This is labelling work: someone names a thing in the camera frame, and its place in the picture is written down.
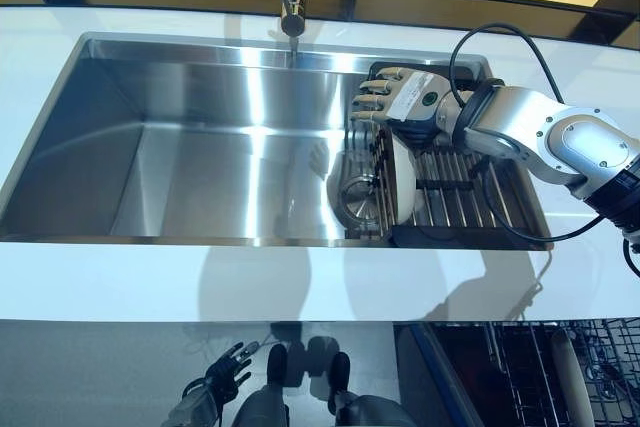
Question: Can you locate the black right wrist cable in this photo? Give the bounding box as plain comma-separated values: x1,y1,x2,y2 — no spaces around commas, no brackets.
417,21,640,279

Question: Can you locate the wire dishwasher rack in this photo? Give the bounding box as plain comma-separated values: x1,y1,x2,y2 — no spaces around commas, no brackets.
433,319,640,427

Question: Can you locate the open dishwasher door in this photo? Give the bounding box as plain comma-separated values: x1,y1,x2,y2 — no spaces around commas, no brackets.
394,321,501,427

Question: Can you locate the black left robot foot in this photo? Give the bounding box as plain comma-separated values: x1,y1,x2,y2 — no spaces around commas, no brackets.
266,344,290,389

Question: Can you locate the black dish drying rack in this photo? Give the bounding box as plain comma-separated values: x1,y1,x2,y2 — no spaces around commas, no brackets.
344,59,552,249

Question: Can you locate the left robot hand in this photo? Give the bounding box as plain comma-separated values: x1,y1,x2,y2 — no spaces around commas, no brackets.
206,341,255,392

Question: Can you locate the white right robot leg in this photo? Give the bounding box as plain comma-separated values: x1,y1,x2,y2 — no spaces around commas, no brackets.
333,390,417,427

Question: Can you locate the stainless steel sink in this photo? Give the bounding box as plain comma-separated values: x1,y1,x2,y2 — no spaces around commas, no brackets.
0,31,555,251

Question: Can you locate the narrow white cabinet door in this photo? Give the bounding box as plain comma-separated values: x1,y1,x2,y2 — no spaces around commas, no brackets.
279,320,402,348

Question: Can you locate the cream ceramic plate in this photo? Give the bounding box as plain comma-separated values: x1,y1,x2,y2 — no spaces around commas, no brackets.
388,130,420,227
548,328,587,427

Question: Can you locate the metal sink drain strainer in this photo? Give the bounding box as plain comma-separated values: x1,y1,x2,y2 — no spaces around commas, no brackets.
339,174,390,232

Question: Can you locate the wide white cabinet door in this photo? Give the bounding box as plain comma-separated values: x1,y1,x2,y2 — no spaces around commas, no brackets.
0,320,279,348

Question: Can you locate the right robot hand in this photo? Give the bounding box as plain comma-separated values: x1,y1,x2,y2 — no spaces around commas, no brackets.
349,64,472,142

